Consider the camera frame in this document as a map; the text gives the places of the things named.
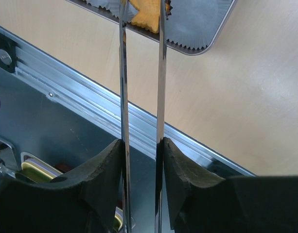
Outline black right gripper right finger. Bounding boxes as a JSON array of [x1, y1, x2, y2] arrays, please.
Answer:
[[162, 138, 298, 233]]

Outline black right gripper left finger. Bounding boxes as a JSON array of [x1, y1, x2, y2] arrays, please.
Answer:
[[0, 139, 123, 233]]

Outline fish shaped orange cookie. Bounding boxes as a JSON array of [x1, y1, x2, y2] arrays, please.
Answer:
[[129, 0, 161, 33]]

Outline metal tongs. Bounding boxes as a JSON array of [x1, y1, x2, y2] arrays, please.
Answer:
[[119, 0, 167, 233]]

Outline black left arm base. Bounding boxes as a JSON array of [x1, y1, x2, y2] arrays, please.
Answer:
[[0, 33, 17, 73]]

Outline square metal tin box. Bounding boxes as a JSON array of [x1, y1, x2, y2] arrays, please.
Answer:
[[66, 0, 238, 56]]

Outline aluminium front rail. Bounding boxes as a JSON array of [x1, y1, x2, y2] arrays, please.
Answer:
[[0, 21, 256, 177]]

